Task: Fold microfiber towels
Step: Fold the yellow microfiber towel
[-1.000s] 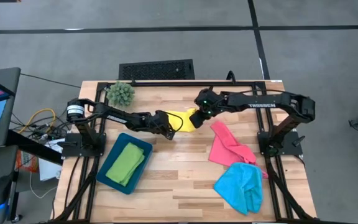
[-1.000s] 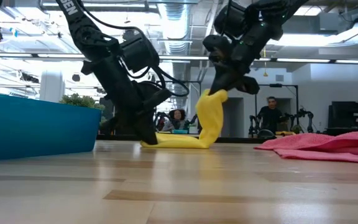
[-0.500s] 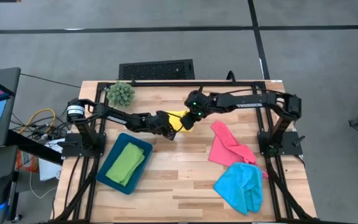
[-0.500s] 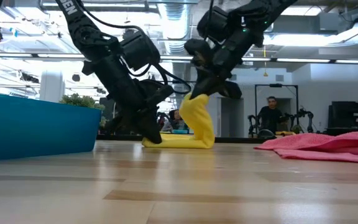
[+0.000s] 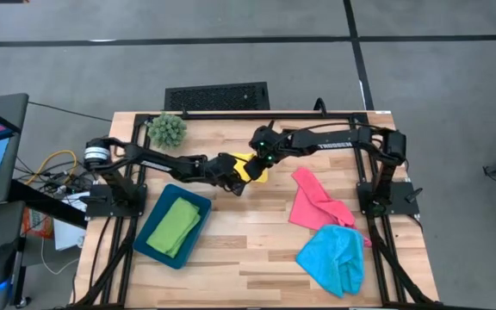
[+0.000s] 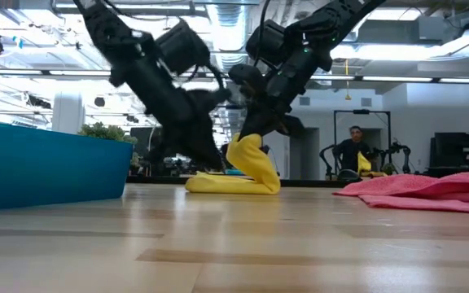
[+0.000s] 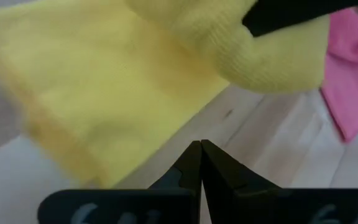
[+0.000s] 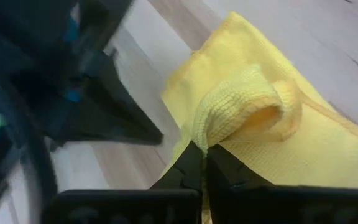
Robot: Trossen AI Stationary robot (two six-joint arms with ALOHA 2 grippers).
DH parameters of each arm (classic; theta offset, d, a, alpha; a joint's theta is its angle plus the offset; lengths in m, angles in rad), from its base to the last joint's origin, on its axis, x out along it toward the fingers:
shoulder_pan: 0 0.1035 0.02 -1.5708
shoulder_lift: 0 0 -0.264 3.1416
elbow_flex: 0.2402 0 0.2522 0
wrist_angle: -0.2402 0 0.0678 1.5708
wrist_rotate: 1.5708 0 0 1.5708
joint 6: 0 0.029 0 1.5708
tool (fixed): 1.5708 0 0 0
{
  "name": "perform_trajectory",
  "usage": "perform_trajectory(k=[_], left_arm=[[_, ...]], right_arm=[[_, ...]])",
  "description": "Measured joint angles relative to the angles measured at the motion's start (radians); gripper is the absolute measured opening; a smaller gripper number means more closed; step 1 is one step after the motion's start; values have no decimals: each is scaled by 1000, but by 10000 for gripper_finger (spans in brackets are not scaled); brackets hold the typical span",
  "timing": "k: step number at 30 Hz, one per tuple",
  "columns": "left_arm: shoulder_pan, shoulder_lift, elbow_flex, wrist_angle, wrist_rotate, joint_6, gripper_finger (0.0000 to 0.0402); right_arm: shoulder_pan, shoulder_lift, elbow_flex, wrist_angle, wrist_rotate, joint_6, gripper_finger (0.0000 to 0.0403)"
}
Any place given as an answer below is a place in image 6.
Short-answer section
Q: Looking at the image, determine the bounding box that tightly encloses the black flat screen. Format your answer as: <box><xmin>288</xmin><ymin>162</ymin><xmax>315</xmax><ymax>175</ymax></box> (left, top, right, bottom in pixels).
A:
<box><xmin>130</xmin><ymin>126</ymin><xmax>166</xmax><ymax>160</ymax></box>

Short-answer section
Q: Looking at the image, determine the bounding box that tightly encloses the yellow hanging cord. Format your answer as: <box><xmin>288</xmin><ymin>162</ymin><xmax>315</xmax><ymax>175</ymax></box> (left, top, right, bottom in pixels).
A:
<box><xmin>343</xmin><ymin>59</ymin><xmax>352</xmax><ymax>102</ymax></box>

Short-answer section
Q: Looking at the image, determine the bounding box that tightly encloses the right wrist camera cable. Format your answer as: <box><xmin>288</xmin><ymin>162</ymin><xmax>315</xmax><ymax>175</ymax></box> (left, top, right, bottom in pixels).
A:
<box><xmin>258</xmin><ymin>0</ymin><xmax>273</xmax><ymax>33</ymax></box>

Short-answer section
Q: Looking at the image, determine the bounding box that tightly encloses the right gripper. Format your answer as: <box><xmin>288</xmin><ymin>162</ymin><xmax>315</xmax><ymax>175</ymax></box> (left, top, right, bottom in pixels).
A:
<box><xmin>239</xmin><ymin>47</ymin><xmax>334</xmax><ymax>142</ymax></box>

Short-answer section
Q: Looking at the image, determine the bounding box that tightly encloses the small silver spiral duct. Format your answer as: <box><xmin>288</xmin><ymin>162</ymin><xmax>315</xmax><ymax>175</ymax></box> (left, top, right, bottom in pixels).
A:
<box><xmin>208</xmin><ymin>2</ymin><xmax>248</xmax><ymax>72</ymax></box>

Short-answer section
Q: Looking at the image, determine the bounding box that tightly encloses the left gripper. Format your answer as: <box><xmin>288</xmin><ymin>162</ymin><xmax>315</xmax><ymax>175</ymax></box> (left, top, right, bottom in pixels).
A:
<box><xmin>109</xmin><ymin>55</ymin><xmax>234</xmax><ymax>172</ymax></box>

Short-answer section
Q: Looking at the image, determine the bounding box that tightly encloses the person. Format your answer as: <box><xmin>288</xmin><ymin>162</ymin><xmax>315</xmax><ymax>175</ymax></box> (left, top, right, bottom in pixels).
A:
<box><xmin>334</xmin><ymin>125</ymin><xmax>376</xmax><ymax>176</ymax></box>

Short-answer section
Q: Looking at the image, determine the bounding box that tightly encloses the green artificial plant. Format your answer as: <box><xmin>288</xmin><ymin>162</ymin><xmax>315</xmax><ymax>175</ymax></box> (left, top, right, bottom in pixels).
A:
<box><xmin>77</xmin><ymin>121</ymin><xmax>138</xmax><ymax>172</ymax></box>

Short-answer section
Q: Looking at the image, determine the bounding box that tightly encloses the tall black metal frame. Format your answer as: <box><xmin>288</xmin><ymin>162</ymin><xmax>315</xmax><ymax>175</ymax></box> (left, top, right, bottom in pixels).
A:
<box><xmin>333</xmin><ymin>108</ymin><xmax>392</xmax><ymax>180</ymax></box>

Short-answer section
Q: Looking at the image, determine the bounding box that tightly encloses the teal plastic bin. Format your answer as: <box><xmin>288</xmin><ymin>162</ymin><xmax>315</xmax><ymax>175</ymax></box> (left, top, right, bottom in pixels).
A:
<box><xmin>0</xmin><ymin>119</ymin><xmax>134</xmax><ymax>212</ymax></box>

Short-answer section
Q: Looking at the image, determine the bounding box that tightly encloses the person's yellow cloth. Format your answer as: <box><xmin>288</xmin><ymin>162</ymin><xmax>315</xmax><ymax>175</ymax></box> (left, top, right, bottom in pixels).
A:
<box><xmin>356</xmin><ymin>151</ymin><xmax>387</xmax><ymax>179</ymax></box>

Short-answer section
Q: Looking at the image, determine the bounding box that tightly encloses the yellow microfiber towel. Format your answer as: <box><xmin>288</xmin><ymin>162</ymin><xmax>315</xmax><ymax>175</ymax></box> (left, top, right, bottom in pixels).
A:
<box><xmin>184</xmin><ymin>132</ymin><xmax>282</xmax><ymax>195</ymax></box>

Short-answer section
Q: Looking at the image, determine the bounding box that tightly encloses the pink microfiber towel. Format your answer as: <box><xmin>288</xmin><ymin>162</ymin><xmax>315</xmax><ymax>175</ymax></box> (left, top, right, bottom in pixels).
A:
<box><xmin>331</xmin><ymin>171</ymin><xmax>469</xmax><ymax>216</ymax></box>

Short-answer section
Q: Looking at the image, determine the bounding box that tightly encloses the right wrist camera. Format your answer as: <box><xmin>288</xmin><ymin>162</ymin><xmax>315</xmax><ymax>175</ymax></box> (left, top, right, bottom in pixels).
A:
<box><xmin>228</xmin><ymin>63</ymin><xmax>266</xmax><ymax>98</ymax></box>

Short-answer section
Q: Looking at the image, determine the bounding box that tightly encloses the white column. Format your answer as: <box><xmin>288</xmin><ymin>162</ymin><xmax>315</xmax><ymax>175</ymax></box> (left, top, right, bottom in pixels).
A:
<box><xmin>50</xmin><ymin>91</ymin><xmax>86</xmax><ymax>135</ymax></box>

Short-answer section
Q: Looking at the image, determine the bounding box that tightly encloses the black cabinet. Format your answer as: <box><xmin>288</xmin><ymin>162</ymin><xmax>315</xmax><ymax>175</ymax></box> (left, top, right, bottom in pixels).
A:
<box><xmin>429</xmin><ymin>132</ymin><xmax>469</xmax><ymax>177</ymax></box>

